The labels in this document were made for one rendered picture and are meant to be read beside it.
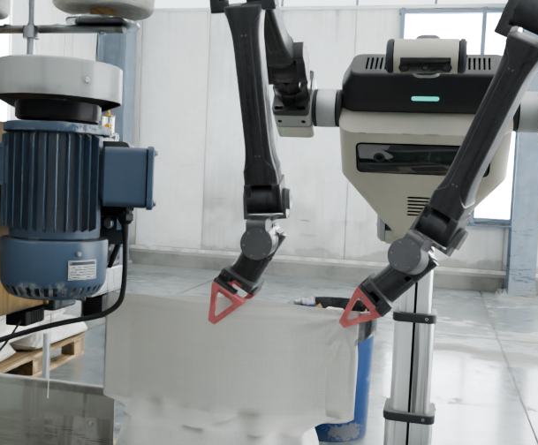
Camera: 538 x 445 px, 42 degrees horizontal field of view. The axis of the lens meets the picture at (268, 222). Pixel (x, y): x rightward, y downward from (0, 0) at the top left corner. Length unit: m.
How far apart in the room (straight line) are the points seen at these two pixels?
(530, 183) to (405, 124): 7.28
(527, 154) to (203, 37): 4.53
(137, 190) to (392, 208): 0.85
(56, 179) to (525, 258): 8.12
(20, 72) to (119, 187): 0.20
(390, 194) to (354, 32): 7.90
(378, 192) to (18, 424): 1.08
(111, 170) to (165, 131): 9.00
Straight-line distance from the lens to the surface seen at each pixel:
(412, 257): 1.17
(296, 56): 1.49
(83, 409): 1.86
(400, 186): 1.67
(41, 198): 1.01
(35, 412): 1.93
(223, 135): 9.72
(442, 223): 1.24
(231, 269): 1.29
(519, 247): 8.87
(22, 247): 1.02
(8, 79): 1.02
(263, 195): 1.26
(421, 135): 1.58
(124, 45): 10.15
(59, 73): 0.99
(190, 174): 9.85
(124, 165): 1.02
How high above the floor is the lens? 1.26
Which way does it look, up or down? 3 degrees down
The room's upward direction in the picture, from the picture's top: 3 degrees clockwise
